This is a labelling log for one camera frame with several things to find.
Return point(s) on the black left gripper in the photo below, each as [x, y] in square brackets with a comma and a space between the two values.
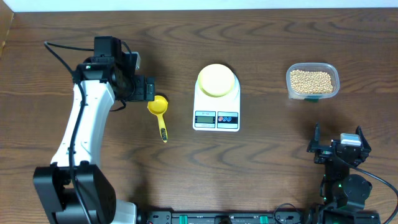
[139, 94]

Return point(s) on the clear plastic container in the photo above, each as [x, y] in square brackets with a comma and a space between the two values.
[313, 67]

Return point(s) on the soybeans pile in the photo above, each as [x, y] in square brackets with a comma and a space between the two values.
[311, 82]

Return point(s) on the yellow measuring scoop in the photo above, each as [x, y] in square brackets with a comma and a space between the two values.
[158, 107]

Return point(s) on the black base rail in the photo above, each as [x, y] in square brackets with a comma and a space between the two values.
[283, 217]

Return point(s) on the green tape label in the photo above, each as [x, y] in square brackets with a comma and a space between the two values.
[312, 99]

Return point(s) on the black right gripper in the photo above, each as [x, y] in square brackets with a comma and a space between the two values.
[323, 152]

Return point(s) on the white digital kitchen scale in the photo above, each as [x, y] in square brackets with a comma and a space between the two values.
[221, 113]

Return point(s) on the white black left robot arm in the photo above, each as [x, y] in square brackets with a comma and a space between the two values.
[73, 189]

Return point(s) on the yellow bowl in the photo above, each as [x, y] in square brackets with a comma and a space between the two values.
[216, 80]

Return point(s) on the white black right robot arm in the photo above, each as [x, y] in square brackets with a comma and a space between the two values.
[344, 194]

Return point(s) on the brown cardboard panel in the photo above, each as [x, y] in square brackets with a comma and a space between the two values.
[6, 18]

